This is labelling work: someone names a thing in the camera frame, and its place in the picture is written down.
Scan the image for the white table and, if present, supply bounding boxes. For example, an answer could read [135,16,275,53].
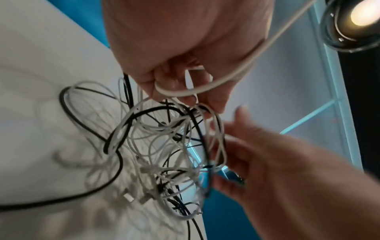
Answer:
[0,0,209,240]

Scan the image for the person's left hand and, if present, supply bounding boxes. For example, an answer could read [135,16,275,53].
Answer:
[102,0,275,119]

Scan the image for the cyan wall light strips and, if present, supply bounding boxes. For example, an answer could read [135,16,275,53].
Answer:
[175,0,365,175]

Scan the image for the person's right hand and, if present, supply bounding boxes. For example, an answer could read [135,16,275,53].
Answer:
[207,105,380,240]

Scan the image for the glass pendant lamp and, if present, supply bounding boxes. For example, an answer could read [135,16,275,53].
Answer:
[319,0,380,53]

